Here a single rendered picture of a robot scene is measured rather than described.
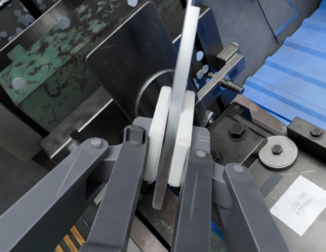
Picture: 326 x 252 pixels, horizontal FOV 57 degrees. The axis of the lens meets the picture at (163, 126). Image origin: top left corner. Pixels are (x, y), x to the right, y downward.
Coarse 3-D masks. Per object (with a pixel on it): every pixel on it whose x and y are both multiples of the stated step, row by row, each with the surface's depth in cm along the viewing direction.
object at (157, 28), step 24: (144, 0) 46; (120, 24) 44; (144, 24) 46; (96, 48) 43; (120, 48) 46; (144, 48) 49; (168, 48) 52; (96, 72) 45; (120, 72) 48; (144, 72) 51; (168, 72) 54; (120, 96) 50; (144, 96) 53
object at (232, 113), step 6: (234, 102) 57; (228, 108) 57; (234, 108) 56; (240, 108) 56; (246, 108) 56; (222, 114) 56; (228, 114) 56; (234, 114) 55; (246, 114) 57; (216, 120) 56; (210, 126) 56; (174, 186) 53; (180, 186) 54
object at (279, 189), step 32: (224, 128) 50; (256, 128) 51; (224, 160) 46; (256, 160) 48; (288, 160) 45; (320, 160) 44; (288, 192) 43; (320, 192) 42; (288, 224) 41; (320, 224) 40
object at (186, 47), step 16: (192, 0) 41; (192, 16) 17; (192, 32) 17; (192, 48) 17; (176, 64) 18; (176, 80) 18; (176, 96) 18; (176, 112) 18; (176, 128) 19; (160, 160) 20; (160, 176) 21; (160, 192) 22; (160, 208) 26
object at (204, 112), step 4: (200, 100) 64; (196, 104) 64; (200, 104) 65; (196, 108) 65; (200, 108) 65; (204, 108) 66; (196, 112) 65; (200, 112) 66; (204, 112) 67; (196, 116) 66; (200, 116) 67; (204, 116) 68; (196, 120) 67; (200, 120) 68; (192, 124) 66; (196, 124) 67
